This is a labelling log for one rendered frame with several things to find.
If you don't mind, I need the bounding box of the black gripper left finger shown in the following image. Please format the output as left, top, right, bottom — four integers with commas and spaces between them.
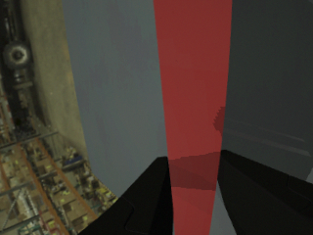
77, 157, 173, 235

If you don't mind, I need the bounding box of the red rectangular lid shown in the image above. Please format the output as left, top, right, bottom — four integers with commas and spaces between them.
154, 0, 232, 235

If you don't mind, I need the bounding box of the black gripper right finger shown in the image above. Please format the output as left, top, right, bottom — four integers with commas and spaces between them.
216, 150, 313, 235

